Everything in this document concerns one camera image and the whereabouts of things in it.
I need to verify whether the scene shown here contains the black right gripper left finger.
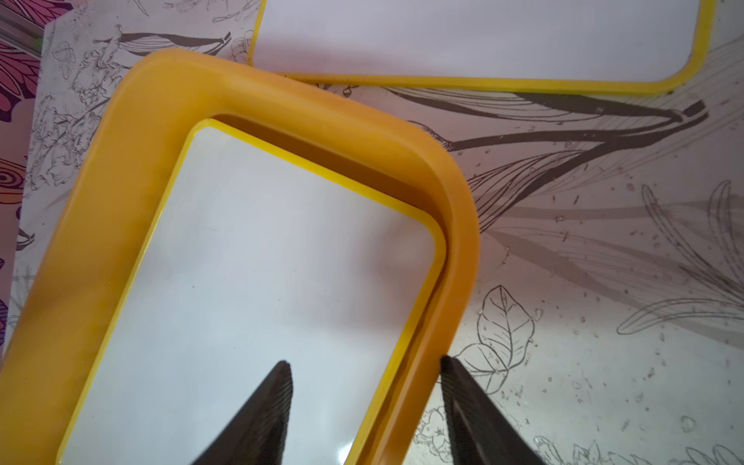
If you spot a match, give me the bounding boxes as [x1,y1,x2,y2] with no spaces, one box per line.
[194,360,294,465]

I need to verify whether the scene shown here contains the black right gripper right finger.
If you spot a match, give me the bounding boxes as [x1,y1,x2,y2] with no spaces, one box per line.
[440,356,543,465]

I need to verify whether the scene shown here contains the yellow-framed whiteboard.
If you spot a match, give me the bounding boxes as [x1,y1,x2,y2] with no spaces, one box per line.
[56,119,447,464]
[247,0,716,95]

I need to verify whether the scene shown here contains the yellow storage tray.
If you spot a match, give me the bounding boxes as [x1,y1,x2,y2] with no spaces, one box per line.
[1,48,480,464]

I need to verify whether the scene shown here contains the aluminium cage frame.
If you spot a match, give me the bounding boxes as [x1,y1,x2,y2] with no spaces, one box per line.
[0,6,44,59]

